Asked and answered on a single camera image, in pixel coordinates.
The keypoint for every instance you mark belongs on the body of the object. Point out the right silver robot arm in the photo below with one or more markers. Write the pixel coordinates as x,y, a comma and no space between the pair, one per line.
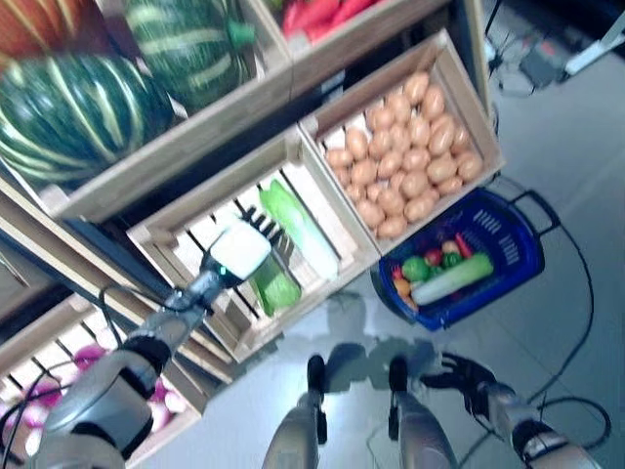
532,430

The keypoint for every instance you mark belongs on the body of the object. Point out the napa cabbage short green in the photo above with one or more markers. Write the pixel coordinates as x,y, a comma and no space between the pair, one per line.
278,288

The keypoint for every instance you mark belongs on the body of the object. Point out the wooden crate of potatoes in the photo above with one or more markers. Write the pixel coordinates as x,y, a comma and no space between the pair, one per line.
469,93

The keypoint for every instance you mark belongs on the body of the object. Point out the right robot leg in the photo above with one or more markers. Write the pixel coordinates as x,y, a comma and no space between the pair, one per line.
420,430

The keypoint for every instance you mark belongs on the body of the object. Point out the wooden crate of cabbages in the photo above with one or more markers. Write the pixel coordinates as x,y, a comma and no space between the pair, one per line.
210,195

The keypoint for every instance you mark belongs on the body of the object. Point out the blue plastic shopping basket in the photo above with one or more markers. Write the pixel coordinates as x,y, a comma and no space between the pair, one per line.
517,254

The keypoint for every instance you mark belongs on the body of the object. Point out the brown potato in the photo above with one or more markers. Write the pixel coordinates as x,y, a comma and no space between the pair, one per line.
390,164
391,201
415,159
419,131
363,172
399,137
339,157
370,214
392,227
380,118
414,184
356,143
442,169
416,88
421,208
449,185
469,167
433,102
442,136
381,143
399,108
460,139

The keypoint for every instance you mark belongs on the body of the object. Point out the red chili pepper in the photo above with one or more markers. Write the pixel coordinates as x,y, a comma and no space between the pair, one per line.
359,7
307,19

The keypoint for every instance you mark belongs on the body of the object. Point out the purple onion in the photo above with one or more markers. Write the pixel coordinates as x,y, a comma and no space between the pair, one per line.
46,396
90,354
160,405

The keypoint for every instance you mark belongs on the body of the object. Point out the napa cabbage long green white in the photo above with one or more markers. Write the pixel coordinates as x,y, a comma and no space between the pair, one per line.
303,229
451,279

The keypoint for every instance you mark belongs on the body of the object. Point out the wooden crate of red peppers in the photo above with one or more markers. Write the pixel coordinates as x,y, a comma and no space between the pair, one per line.
351,54

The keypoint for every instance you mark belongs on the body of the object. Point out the red tomato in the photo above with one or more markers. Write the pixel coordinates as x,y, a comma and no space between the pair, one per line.
433,257

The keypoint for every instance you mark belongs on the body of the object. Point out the robot leg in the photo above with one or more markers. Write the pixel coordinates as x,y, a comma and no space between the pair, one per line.
420,430
298,430

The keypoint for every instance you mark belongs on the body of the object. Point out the small green pepper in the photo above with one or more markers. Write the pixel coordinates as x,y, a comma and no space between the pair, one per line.
452,260

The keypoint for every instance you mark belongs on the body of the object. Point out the right robot hand black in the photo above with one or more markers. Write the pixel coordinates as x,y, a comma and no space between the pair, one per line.
464,378

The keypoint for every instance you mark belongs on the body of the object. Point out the orange red carrot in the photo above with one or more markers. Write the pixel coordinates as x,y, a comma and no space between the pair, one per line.
464,245

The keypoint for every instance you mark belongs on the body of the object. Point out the orange pumpkin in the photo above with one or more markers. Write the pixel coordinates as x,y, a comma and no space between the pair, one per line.
44,22

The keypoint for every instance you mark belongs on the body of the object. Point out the white stand leg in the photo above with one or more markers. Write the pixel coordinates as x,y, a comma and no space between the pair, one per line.
598,44

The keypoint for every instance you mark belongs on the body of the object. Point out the black device on floor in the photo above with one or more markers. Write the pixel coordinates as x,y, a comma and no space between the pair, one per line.
542,63

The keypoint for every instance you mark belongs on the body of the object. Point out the black wooden display shelf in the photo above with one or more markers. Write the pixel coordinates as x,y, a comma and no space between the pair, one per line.
122,273

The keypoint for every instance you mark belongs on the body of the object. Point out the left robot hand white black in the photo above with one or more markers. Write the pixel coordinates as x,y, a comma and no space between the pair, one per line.
239,254

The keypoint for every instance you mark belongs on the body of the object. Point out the large green striped pumpkin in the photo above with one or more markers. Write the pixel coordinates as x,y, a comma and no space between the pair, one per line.
78,117

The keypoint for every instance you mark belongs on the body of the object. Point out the left robot leg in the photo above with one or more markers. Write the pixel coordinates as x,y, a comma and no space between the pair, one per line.
298,430

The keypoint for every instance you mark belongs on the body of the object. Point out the large wooden crate of pumpkins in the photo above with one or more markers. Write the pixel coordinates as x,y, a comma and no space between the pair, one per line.
195,141

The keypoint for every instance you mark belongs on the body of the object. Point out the small orange fruit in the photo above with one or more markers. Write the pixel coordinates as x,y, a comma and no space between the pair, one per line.
403,288

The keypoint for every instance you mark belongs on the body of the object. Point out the green striped pumpkin with stem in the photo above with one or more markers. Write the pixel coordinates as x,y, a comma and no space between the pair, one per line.
190,49

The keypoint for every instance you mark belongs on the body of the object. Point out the green bell pepper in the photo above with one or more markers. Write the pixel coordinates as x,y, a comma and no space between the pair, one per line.
415,268

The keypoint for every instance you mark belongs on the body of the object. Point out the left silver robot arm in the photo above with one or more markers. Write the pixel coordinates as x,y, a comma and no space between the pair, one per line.
112,391

